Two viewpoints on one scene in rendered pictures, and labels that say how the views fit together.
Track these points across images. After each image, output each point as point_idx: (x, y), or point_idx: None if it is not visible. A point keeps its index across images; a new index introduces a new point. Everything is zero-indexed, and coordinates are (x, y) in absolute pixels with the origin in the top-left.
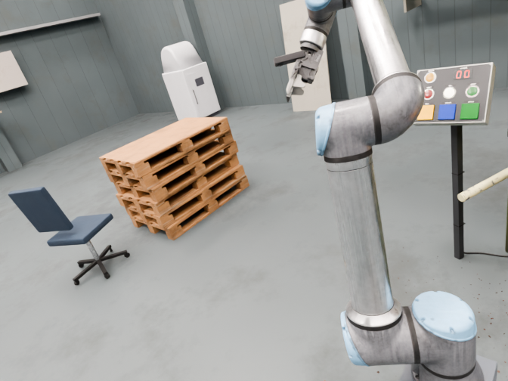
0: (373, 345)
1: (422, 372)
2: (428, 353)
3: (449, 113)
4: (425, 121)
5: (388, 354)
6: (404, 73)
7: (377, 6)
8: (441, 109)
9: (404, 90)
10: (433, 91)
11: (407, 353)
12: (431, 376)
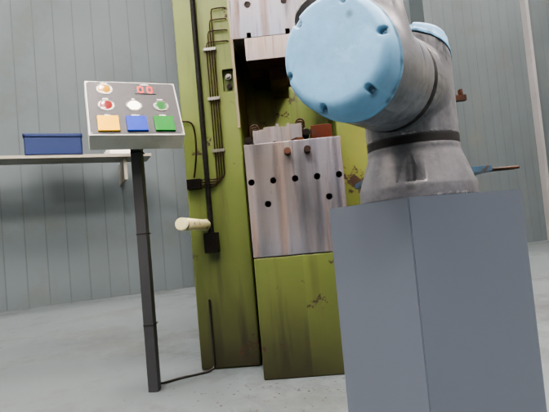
0: (400, 20)
1: (420, 155)
2: (439, 66)
3: (141, 124)
4: (111, 132)
5: (417, 47)
6: None
7: None
8: (130, 119)
9: None
10: (113, 102)
11: (429, 56)
12: (436, 147)
